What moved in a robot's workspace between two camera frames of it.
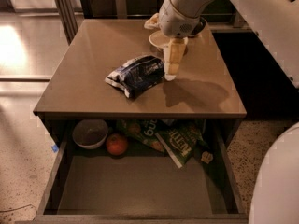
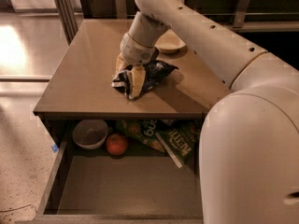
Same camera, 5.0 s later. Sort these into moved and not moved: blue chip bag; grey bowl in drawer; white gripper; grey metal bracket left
Moved: white gripper
Not moved: grey metal bracket left; grey bowl in drawer; blue chip bag
